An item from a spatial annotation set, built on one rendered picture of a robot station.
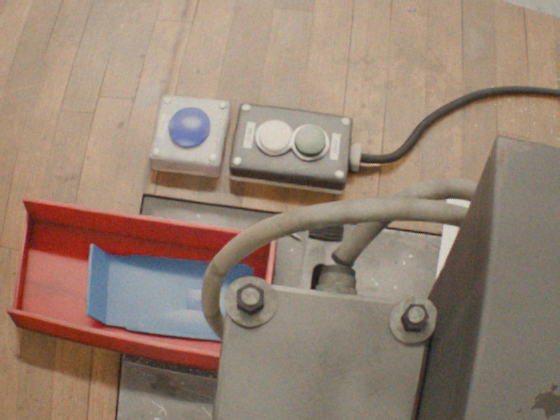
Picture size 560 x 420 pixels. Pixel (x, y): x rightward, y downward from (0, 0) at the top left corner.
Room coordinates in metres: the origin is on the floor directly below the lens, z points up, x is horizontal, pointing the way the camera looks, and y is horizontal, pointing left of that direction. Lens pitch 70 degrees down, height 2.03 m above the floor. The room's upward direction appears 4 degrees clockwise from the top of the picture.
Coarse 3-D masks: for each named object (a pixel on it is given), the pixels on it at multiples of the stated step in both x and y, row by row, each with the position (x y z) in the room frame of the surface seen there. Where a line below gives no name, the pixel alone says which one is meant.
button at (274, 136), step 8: (264, 128) 0.49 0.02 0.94; (272, 128) 0.49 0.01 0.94; (280, 128) 0.49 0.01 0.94; (288, 128) 0.49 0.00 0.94; (264, 136) 0.48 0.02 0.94; (272, 136) 0.48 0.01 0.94; (280, 136) 0.48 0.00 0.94; (288, 136) 0.48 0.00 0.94; (264, 144) 0.47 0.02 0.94; (272, 144) 0.47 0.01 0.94; (280, 144) 0.47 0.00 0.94; (288, 144) 0.47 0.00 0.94
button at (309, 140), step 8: (304, 128) 0.49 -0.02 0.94; (312, 128) 0.49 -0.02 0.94; (296, 136) 0.48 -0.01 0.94; (304, 136) 0.48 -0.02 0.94; (312, 136) 0.48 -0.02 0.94; (320, 136) 0.48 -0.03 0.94; (296, 144) 0.47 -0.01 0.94; (304, 144) 0.47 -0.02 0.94; (312, 144) 0.47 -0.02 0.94; (320, 144) 0.47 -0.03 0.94; (304, 152) 0.47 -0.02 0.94; (312, 152) 0.47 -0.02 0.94; (320, 152) 0.47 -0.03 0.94
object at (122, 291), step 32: (96, 256) 0.35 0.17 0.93; (128, 256) 0.36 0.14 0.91; (96, 288) 0.32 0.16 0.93; (128, 288) 0.33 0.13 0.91; (160, 288) 0.34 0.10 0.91; (192, 288) 0.34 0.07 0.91; (224, 288) 0.34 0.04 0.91; (96, 320) 0.29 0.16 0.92; (128, 320) 0.30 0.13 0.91; (160, 320) 0.30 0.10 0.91; (192, 320) 0.31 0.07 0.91
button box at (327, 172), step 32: (480, 96) 0.56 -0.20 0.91; (256, 128) 0.49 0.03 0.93; (320, 128) 0.49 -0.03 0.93; (352, 128) 0.50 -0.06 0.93; (416, 128) 0.51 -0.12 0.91; (256, 160) 0.46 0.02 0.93; (288, 160) 0.46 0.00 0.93; (320, 160) 0.46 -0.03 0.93; (352, 160) 0.47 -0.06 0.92; (384, 160) 0.47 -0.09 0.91
